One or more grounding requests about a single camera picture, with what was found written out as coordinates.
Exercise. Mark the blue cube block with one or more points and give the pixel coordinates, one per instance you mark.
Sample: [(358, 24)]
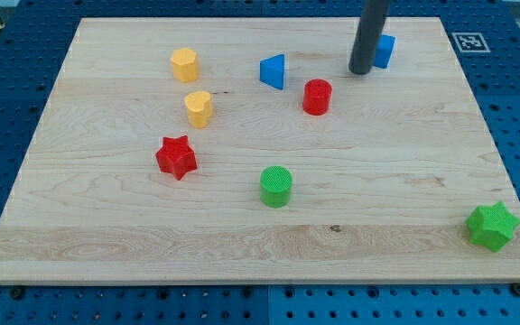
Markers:
[(384, 51)]

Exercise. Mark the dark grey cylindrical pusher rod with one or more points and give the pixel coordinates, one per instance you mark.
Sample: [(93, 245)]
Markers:
[(369, 30)]

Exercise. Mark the yellow heart block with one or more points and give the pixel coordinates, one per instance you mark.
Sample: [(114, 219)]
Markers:
[(199, 108)]

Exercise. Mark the light wooden board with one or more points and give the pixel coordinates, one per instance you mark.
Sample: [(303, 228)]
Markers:
[(382, 184)]

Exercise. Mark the yellow hexagonal prism block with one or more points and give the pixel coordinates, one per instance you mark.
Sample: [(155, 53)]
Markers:
[(185, 65)]

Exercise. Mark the green cylinder block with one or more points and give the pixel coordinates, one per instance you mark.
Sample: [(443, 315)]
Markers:
[(275, 186)]

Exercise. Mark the green star block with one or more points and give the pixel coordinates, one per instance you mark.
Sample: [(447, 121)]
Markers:
[(492, 226)]

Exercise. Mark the white fiducial marker tag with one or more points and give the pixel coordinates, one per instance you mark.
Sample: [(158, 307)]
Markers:
[(470, 42)]

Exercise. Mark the red star block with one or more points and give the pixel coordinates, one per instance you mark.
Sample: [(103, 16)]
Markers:
[(176, 157)]

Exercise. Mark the red cylinder block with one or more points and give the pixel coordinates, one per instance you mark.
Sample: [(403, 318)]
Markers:
[(316, 97)]

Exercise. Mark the blue triangular prism block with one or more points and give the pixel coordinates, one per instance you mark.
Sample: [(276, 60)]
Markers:
[(272, 71)]

